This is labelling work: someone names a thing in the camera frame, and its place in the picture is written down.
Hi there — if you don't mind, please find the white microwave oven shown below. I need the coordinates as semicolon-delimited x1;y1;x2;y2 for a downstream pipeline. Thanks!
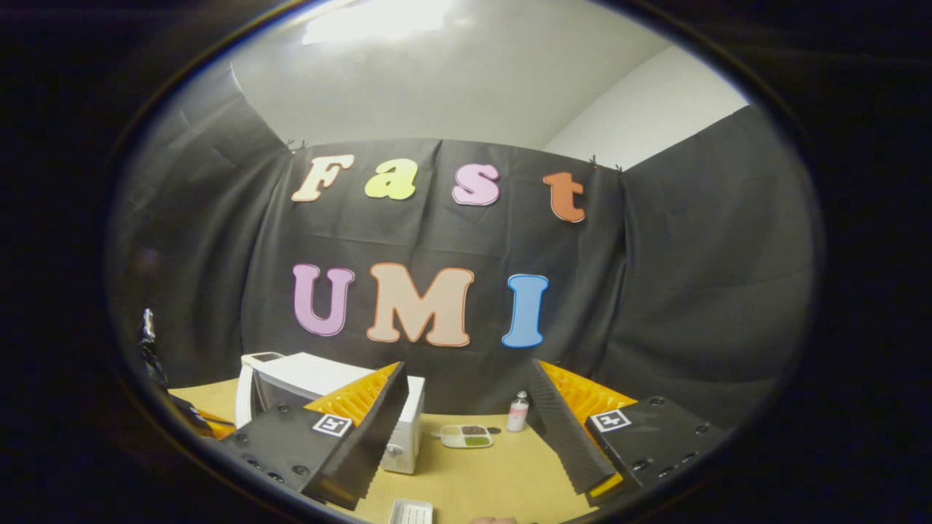
234;352;427;476

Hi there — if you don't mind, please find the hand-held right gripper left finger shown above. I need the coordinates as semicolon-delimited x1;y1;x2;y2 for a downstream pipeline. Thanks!
217;360;411;512

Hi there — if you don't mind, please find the white foam tray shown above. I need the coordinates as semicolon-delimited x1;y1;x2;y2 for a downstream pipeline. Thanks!
389;499;435;524

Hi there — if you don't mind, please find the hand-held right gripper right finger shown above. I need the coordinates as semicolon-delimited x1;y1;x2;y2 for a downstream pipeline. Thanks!
526;358;735;509

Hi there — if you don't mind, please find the small pink label bottle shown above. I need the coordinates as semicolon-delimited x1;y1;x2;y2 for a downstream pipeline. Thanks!
507;391;531;434

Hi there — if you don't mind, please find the black backdrop cloth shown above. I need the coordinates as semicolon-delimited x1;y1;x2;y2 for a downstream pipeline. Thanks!
106;58;820;432

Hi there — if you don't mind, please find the sectioned dish with food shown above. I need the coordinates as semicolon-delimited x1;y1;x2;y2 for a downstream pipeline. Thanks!
439;424;495;450

